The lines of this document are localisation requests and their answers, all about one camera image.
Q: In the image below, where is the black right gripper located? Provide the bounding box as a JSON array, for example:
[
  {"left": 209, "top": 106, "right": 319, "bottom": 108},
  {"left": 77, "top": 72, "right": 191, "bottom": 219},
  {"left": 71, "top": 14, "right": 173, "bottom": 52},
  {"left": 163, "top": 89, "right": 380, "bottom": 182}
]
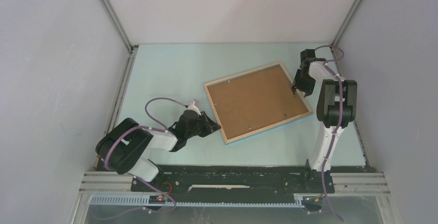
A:
[{"left": 290, "top": 69, "right": 316, "bottom": 98}]

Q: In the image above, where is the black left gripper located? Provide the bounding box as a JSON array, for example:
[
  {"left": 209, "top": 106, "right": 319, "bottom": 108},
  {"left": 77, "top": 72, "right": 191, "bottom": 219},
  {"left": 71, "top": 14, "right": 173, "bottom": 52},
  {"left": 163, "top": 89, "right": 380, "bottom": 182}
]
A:
[{"left": 185, "top": 111, "right": 221, "bottom": 139}]

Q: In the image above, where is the wooden picture frame with glass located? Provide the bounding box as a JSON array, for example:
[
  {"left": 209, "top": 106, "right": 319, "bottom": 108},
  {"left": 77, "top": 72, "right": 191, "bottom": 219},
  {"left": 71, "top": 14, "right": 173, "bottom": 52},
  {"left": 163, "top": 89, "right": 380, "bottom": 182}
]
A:
[{"left": 203, "top": 61, "right": 314, "bottom": 145}]

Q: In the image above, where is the brown cardboard backing board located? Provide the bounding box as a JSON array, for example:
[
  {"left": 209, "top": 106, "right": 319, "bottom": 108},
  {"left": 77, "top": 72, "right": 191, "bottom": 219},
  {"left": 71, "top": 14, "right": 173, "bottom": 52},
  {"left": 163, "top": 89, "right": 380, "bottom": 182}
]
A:
[{"left": 207, "top": 64, "right": 309, "bottom": 140}]

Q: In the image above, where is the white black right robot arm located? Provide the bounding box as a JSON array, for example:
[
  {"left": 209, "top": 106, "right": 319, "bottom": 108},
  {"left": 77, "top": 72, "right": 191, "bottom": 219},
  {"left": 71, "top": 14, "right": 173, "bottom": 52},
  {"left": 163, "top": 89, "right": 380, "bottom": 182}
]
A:
[{"left": 291, "top": 49, "right": 357, "bottom": 173}]

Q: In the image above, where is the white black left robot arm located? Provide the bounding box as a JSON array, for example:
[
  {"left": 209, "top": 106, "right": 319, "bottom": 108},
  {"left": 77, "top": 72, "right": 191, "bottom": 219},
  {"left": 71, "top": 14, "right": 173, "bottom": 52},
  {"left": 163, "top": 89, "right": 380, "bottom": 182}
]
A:
[{"left": 95, "top": 109, "right": 222, "bottom": 191}]

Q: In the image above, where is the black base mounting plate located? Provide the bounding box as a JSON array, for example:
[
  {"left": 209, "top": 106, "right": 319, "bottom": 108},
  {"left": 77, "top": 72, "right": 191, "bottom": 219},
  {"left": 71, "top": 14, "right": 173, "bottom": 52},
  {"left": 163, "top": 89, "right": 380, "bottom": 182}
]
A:
[{"left": 151, "top": 165, "right": 335, "bottom": 204}]

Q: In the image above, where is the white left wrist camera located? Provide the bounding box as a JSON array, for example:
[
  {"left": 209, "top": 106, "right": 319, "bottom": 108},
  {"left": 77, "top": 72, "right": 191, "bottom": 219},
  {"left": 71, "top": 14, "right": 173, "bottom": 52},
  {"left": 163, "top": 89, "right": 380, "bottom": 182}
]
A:
[{"left": 186, "top": 99, "right": 201, "bottom": 116}]

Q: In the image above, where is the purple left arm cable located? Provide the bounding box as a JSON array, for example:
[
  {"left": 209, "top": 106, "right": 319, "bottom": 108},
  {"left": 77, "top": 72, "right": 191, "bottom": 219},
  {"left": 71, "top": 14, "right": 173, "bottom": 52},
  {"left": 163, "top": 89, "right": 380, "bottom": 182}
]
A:
[{"left": 103, "top": 97, "right": 189, "bottom": 222}]

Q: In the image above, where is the right aluminium corner post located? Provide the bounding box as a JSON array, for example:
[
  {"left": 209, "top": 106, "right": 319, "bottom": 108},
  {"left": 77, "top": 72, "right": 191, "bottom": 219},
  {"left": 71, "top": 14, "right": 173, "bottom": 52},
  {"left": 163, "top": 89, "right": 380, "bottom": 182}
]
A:
[{"left": 331, "top": 0, "right": 364, "bottom": 45}]

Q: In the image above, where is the aluminium corner post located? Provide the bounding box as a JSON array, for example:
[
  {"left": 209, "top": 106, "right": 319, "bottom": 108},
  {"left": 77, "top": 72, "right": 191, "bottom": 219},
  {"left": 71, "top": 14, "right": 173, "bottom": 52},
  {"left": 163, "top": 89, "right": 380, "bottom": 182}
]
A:
[
  {"left": 99, "top": 0, "right": 134, "bottom": 53},
  {"left": 331, "top": 0, "right": 364, "bottom": 45}
]

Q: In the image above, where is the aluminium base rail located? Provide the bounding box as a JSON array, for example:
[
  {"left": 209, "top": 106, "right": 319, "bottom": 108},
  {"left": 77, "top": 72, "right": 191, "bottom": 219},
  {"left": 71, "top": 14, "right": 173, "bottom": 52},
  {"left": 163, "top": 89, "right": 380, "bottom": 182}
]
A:
[{"left": 79, "top": 167, "right": 389, "bottom": 208}]

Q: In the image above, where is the left aluminium corner post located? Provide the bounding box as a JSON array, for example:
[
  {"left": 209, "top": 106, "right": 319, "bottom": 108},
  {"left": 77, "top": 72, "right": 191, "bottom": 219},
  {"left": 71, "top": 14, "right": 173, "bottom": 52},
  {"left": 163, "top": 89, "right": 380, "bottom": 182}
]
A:
[{"left": 99, "top": 0, "right": 134, "bottom": 53}]

